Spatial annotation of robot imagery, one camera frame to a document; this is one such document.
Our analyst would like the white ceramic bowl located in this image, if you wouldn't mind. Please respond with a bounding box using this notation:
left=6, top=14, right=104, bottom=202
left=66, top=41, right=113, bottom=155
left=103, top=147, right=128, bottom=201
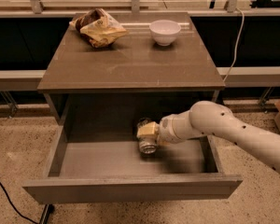
left=149, top=20, right=181, bottom=46

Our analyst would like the white hanging cable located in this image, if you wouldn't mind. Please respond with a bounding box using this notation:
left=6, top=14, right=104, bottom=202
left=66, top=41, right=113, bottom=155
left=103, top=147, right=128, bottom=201
left=222, top=7, right=245, bottom=82

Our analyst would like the open grey top drawer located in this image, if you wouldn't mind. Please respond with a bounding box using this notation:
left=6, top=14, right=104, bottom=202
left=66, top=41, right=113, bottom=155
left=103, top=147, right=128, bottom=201
left=22, top=109, right=243, bottom=203

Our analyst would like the black floor cable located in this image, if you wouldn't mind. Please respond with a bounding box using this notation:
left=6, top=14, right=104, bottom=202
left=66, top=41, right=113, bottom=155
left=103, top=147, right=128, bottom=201
left=0, top=173, right=38, bottom=224

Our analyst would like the grey cabinet with tabletop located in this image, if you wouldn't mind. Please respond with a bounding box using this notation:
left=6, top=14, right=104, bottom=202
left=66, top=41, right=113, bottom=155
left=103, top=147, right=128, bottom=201
left=37, top=12, right=224, bottom=119

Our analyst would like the crumpled yellow brown chip bag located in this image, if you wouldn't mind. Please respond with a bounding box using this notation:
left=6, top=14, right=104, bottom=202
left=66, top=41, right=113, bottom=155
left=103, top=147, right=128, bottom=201
left=69, top=8, right=128, bottom=48

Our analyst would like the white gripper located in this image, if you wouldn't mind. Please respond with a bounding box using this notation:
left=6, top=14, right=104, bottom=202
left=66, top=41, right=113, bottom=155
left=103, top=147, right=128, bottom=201
left=136, top=111, right=203, bottom=147

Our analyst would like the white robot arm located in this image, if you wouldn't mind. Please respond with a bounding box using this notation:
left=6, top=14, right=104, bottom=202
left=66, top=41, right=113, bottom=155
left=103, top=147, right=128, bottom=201
left=136, top=101, right=280, bottom=174

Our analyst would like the green white 7up can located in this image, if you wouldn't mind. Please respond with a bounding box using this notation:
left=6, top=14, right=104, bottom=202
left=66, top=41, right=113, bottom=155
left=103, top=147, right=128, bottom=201
left=137, top=118, right=157, bottom=156

